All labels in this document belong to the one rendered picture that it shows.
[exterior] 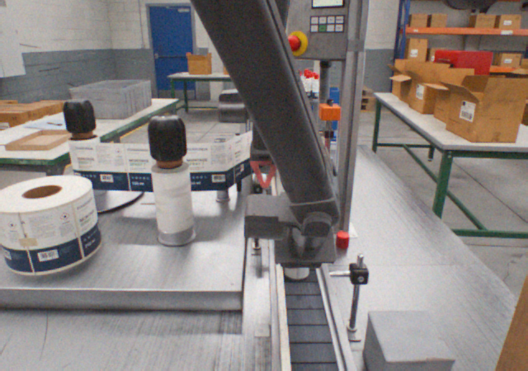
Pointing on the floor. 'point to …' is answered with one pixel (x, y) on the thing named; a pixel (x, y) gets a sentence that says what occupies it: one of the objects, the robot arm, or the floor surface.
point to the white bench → (56, 163)
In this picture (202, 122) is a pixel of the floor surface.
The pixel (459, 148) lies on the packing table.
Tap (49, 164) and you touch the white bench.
